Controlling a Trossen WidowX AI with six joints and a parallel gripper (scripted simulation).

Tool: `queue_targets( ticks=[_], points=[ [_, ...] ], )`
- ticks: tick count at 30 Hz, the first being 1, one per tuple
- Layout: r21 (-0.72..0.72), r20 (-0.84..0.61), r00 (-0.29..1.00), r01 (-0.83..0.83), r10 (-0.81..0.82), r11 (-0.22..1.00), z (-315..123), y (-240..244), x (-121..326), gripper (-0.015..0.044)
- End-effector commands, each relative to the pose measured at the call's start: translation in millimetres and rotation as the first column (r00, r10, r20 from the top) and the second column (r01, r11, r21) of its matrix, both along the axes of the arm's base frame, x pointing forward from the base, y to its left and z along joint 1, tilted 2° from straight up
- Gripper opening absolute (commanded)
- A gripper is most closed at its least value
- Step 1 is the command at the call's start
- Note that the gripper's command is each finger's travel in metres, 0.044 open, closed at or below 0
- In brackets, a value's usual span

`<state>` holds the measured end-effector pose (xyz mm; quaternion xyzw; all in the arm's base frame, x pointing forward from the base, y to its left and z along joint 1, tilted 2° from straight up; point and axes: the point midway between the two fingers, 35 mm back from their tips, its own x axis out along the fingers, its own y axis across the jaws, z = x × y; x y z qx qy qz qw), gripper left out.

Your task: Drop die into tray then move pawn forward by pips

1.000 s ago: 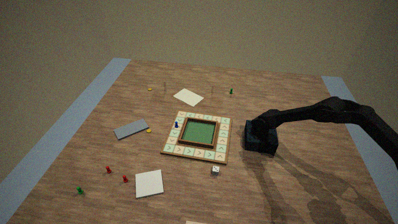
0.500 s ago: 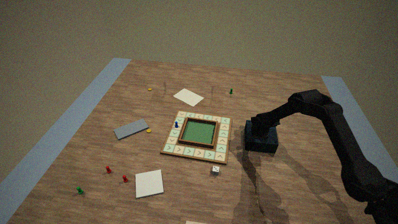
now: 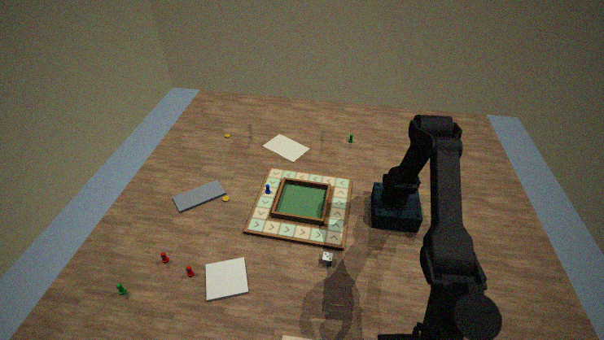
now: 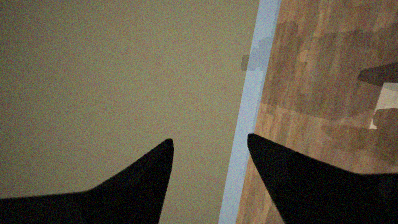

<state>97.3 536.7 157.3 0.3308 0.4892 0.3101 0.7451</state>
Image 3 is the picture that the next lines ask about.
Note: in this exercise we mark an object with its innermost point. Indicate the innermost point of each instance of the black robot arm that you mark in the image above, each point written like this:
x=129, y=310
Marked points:
x=447, y=257

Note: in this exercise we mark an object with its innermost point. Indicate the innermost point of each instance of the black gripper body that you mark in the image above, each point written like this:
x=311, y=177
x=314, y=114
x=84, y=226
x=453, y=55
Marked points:
x=437, y=332

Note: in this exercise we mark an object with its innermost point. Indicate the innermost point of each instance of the white die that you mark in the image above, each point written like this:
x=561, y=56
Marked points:
x=327, y=258

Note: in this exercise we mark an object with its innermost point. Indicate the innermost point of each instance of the white flat square tile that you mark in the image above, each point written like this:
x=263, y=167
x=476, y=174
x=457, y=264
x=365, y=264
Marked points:
x=226, y=279

